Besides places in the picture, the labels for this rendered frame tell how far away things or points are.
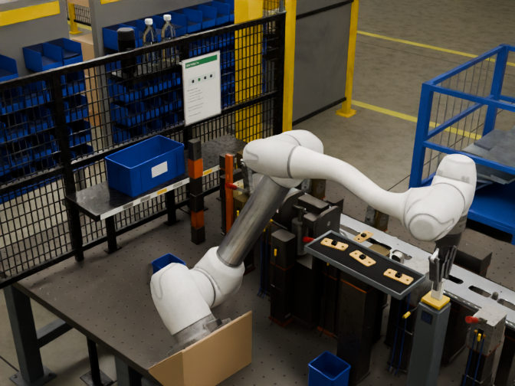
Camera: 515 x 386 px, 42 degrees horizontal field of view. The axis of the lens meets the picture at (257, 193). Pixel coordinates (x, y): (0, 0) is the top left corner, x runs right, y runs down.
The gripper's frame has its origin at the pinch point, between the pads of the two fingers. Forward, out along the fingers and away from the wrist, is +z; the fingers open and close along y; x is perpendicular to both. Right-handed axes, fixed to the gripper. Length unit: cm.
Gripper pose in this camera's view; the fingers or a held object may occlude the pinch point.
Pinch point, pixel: (437, 288)
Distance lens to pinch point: 201.9
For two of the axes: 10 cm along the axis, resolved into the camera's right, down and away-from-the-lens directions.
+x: -7.1, -3.4, 6.1
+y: 7.0, -3.4, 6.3
